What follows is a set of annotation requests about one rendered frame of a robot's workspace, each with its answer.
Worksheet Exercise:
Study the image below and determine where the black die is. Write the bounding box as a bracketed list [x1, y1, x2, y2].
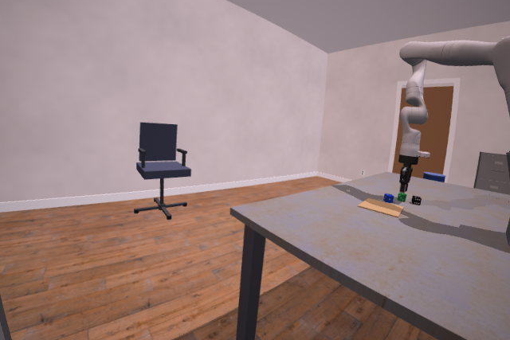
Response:
[411, 196, 422, 205]

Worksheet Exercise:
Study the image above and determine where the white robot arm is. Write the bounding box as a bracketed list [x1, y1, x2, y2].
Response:
[399, 36, 510, 158]

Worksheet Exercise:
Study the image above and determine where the peach flat square mat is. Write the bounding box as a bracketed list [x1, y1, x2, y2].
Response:
[358, 198, 404, 217]

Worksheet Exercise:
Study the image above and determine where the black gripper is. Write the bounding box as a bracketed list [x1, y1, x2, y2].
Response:
[398, 155, 418, 193]

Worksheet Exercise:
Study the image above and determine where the blue die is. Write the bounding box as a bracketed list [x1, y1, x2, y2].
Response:
[383, 193, 394, 203]

